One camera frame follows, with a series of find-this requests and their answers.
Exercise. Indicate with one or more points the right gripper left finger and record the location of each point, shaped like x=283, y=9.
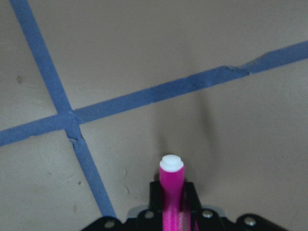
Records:
x=149, y=219

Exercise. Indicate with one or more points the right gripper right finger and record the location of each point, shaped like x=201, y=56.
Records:
x=208, y=219

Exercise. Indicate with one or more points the pink pen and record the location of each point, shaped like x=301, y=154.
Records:
x=171, y=178

